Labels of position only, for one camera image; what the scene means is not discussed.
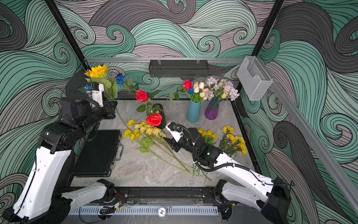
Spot mixed rose bouquet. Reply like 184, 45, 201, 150
116, 73, 166, 129

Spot black vase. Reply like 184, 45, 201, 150
152, 103, 167, 129

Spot yellow carnation flower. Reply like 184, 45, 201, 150
219, 126, 235, 149
221, 133, 237, 152
227, 144, 248, 156
236, 136, 246, 145

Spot black case with handle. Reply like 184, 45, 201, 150
72, 130, 122, 177

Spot colourful tulip bunch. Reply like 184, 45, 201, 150
186, 82, 208, 103

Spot clear plastic wall bin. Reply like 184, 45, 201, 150
237, 56, 273, 101

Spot teal ceramic vase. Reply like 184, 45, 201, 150
186, 101, 201, 123

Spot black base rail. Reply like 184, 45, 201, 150
58, 183, 257, 207

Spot pink lilac flower bunch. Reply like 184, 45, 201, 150
202, 77, 240, 102

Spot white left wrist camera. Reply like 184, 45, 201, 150
85, 83, 104, 107

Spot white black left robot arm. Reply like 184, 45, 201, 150
2, 92, 117, 224

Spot yellow sunflower stem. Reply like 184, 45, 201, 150
84, 65, 132, 135

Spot yellow poppy spray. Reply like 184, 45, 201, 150
127, 119, 195, 170
123, 126, 197, 176

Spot black left corner post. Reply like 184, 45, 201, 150
45, 0, 88, 69

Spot black corner frame post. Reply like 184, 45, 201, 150
231, 0, 285, 101

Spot black wall tray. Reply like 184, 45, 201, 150
149, 59, 209, 80

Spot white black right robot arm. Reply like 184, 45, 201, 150
165, 122, 293, 224

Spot white slotted cable duct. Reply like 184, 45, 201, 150
69, 205, 219, 216

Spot purple glass vase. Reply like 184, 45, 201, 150
204, 100, 220, 120

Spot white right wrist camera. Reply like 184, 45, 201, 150
166, 122, 184, 142

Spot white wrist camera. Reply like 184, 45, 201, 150
166, 122, 184, 142
85, 83, 104, 107

